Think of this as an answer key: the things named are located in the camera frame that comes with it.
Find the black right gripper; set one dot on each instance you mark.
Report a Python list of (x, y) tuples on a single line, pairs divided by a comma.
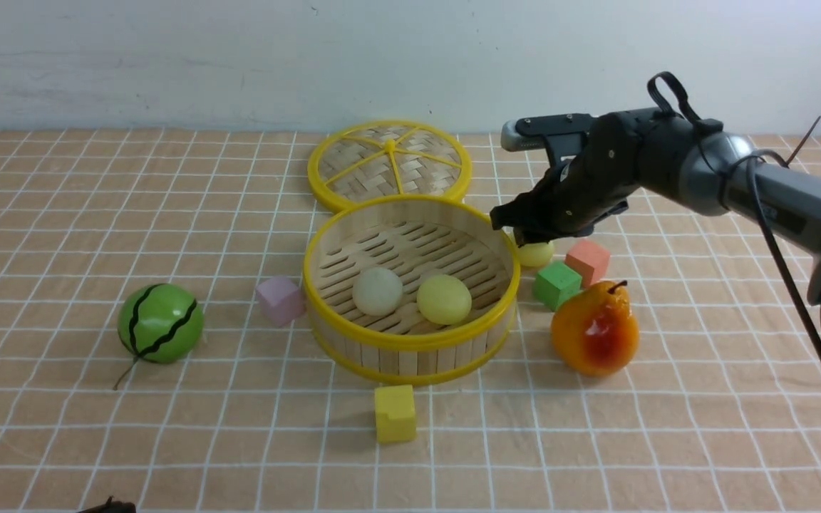
[(578, 191)]

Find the yellow bun back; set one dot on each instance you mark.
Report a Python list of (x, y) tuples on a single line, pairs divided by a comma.
[(536, 255)]

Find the yellow bun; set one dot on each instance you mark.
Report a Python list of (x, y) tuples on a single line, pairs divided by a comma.
[(444, 300), (536, 255)]

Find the yellow bun front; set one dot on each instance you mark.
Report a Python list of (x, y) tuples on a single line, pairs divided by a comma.
[(444, 300)]

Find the white bun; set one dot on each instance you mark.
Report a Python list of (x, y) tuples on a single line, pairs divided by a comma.
[(377, 291)]

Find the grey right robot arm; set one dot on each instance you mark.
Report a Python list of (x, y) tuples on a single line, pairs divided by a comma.
[(715, 173)]

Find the woven bamboo steamer lid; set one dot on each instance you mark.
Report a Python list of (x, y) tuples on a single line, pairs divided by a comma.
[(387, 158)]

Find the bamboo steamer tray yellow rim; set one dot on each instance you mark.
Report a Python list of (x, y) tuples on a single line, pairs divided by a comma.
[(416, 237)]

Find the salmon cube block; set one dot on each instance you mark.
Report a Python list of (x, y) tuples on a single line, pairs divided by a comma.
[(589, 259)]

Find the green cube block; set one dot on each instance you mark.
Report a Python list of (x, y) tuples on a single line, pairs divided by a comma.
[(555, 284)]

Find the orange toy pear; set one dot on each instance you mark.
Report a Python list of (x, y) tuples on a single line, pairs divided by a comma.
[(595, 333)]

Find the yellow cube block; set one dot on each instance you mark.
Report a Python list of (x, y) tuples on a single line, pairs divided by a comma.
[(395, 414)]

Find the purple cube block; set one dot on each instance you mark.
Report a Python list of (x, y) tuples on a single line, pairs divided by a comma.
[(280, 300)]

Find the green toy watermelon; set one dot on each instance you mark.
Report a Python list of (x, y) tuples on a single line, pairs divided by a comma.
[(159, 323)]

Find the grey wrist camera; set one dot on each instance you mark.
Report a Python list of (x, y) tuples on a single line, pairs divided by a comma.
[(560, 135)]

